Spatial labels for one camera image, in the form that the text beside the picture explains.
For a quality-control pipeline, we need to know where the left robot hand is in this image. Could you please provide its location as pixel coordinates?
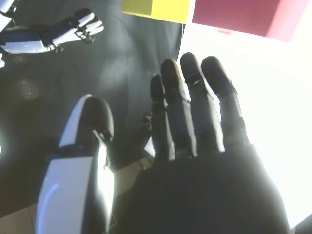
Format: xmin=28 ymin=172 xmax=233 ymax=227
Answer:
xmin=35 ymin=52 xmax=291 ymax=234

